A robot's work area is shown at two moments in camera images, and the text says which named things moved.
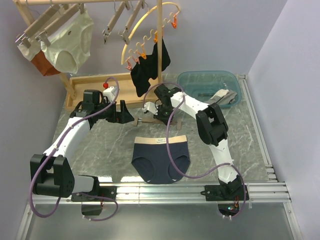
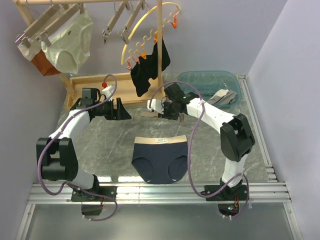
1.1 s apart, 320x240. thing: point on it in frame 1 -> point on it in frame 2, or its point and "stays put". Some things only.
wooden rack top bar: x=60 y=2 stays put
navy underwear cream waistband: x=151 y=159 stays put
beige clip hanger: x=147 y=120 -> x=148 y=114
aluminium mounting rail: x=179 y=193 stays put
